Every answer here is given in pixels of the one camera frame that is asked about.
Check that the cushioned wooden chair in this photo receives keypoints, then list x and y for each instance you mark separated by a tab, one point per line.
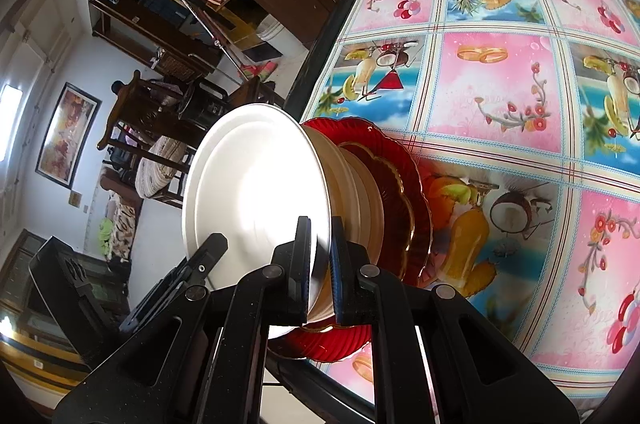
155	164

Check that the printed fruit tablecloth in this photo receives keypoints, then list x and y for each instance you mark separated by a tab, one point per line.
500	104

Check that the metal cane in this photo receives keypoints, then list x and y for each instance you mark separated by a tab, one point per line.
215	34

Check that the small red plate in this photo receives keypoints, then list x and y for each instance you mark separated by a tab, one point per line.
395	204

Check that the large red plate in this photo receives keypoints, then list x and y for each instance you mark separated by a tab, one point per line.
320	346

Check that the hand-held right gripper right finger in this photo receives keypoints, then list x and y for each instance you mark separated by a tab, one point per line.
340	289

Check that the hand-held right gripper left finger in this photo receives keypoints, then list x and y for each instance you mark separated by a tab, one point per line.
301	284

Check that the black tin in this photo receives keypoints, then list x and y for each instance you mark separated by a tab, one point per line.
202	109

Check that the white bucket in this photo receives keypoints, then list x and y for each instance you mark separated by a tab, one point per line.
272	31

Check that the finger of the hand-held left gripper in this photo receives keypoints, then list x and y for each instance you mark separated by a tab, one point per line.
210	254

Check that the ceiling light panel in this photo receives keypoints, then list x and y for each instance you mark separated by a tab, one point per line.
10	124

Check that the small cream bowl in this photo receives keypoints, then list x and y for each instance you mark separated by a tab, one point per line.
345	184

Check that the wicker basket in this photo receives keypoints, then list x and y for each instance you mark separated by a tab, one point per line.
175	65

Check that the framed wall picture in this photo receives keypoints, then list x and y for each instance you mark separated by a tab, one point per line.
67	136

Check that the large cream bowl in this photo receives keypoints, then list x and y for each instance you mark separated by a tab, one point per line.
369	209

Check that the plain wooden chair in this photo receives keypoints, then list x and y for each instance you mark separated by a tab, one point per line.
250	96

